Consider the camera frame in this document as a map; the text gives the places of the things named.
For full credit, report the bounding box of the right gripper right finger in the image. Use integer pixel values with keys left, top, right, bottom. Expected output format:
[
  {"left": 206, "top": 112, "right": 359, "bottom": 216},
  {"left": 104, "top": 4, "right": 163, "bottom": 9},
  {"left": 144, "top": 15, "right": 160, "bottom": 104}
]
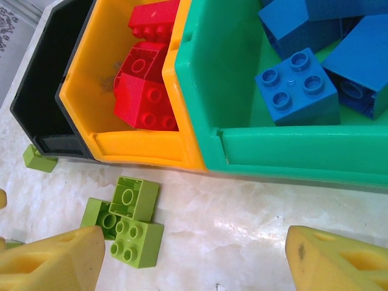
[{"left": 286, "top": 224, "right": 388, "bottom": 291}]

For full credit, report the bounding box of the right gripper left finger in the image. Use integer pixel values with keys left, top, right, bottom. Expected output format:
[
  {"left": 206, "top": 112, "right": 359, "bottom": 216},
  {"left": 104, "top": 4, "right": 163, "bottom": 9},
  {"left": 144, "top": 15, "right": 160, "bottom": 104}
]
[{"left": 0, "top": 226, "right": 106, "bottom": 291}]

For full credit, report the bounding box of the red sloped brick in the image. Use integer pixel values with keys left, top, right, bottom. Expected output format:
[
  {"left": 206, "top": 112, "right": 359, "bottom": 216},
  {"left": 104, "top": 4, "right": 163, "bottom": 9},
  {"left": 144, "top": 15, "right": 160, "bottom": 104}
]
[{"left": 113, "top": 72, "right": 180, "bottom": 132}]

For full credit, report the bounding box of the red two-by-two brick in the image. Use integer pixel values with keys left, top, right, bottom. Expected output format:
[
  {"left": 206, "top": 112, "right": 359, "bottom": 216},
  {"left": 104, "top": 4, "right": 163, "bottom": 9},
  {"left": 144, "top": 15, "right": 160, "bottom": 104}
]
[{"left": 113, "top": 41, "right": 169, "bottom": 82}]

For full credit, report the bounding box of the red two-by-four brick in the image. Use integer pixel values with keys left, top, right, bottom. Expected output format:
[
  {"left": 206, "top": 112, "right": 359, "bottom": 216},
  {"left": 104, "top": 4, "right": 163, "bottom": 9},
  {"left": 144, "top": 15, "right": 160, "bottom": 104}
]
[{"left": 127, "top": 0, "right": 179, "bottom": 42}]

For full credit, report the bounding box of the small green two-stud brick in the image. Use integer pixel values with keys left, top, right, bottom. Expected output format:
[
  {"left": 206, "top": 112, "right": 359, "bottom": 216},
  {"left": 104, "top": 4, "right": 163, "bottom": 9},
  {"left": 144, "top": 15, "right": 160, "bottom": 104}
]
[{"left": 22, "top": 144, "right": 58, "bottom": 173}]

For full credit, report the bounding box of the green two-by-two brick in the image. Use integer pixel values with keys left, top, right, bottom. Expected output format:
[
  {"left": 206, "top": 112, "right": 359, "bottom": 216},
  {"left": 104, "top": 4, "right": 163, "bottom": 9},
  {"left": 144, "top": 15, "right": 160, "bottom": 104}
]
[
  {"left": 109, "top": 218, "right": 165, "bottom": 270},
  {"left": 80, "top": 196, "right": 122, "bottom": 240},
  {"left": 108, "top": 175, "right": 161, "bottom": 222}
]

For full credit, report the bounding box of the black plastic bin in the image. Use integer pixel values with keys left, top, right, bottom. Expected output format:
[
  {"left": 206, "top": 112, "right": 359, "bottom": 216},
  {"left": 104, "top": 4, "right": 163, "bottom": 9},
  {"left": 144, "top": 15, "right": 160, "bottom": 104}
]
[{"left": 9, "top": 0, "right": 102, "bottom": 161}]

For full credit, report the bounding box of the yellow plastic bin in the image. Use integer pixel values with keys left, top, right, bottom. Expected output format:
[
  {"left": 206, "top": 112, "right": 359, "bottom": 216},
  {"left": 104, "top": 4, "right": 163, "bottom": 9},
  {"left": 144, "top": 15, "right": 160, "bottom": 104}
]
[{"left": 59, "top": 0, "right": 209, "bottom": 173}]

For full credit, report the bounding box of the blue two-by-two brick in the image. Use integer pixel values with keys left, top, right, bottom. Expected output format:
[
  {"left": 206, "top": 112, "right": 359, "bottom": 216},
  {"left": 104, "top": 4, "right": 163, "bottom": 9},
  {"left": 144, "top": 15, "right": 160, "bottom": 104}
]
[{"left": 254, "top": 47, "right": 340, "bottom": 127}]

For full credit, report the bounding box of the green plastic bin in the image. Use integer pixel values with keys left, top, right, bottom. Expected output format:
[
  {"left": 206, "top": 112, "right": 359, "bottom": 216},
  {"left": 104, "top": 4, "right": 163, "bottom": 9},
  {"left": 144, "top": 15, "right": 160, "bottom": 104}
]
[{"left": 162, "top": 0, "right": 388, "bottom": 189}]

